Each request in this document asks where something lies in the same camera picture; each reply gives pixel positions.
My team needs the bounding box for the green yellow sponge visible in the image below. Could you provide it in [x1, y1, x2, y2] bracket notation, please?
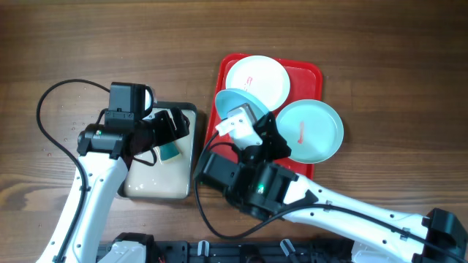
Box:
[159, 142, 180, 162]

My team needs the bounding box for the pale green plate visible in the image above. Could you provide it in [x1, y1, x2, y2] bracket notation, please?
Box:
[276, 99, 344, 164]

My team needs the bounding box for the light blue plate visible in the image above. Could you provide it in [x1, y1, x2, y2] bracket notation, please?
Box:
[214, 88, 270, 120]

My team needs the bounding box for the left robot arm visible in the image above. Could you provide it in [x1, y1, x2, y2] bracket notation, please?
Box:
[37, 153, 162, 263]

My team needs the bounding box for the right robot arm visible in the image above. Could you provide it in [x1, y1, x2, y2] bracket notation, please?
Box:
[195, 111, 467, 262]

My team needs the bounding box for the black water tray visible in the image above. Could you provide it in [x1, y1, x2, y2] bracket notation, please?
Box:
[118, 102, 199, 199]

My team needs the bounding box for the red plastic tray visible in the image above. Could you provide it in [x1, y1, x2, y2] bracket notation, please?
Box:
[203, 53, 323, 179]

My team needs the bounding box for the white plate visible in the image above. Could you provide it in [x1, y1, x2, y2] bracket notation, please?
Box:
[225, 56, 291, 111]

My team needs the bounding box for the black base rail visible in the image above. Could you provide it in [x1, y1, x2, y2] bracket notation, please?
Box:
[96, 232, 354, 263]

